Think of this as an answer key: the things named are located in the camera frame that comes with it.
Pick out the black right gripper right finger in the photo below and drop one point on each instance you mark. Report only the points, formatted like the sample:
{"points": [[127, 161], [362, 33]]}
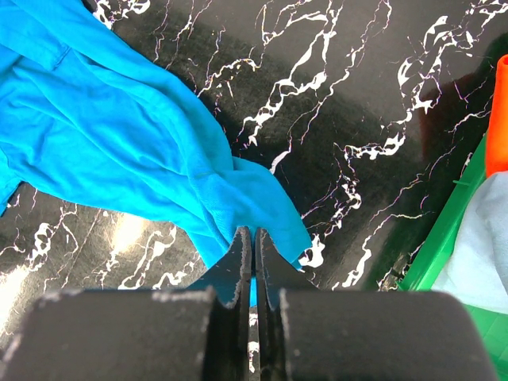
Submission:
{"points": [[309, 334]]}

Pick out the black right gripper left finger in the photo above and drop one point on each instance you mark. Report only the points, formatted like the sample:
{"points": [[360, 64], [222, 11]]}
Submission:
{"points": [[195, 333]]}

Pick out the blue t shirt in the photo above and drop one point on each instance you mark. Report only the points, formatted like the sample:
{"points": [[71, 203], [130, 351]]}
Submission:
{"points": [[87, 119]]}

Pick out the green plastic tray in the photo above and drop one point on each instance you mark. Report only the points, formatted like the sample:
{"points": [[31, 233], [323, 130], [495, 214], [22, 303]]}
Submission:
{"points": [[443, 263]]}

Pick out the grey t shirt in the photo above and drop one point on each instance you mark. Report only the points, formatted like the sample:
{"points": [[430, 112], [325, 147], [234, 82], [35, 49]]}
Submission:
{"points": [[476, 246]]}

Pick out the orange t shirt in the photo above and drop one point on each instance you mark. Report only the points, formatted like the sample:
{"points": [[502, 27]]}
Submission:
{"points": [[497, 139]]}

